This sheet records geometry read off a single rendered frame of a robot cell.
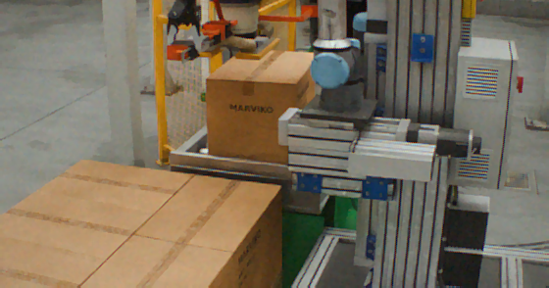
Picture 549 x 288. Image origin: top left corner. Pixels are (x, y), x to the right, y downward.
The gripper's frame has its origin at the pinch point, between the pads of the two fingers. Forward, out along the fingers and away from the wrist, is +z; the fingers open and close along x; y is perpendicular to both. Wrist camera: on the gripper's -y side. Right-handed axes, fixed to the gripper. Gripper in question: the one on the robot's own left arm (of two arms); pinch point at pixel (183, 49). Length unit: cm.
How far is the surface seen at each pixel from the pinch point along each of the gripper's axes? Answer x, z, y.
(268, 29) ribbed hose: -9, 7, 73
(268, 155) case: -10, 61, 67
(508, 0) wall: -189, 99, 923
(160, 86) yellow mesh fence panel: 95, 70, 187
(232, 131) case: 6, 52, 66
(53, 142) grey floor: 196, 124, 202
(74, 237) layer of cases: 43, 69, -14
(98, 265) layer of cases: 24, 69, -30
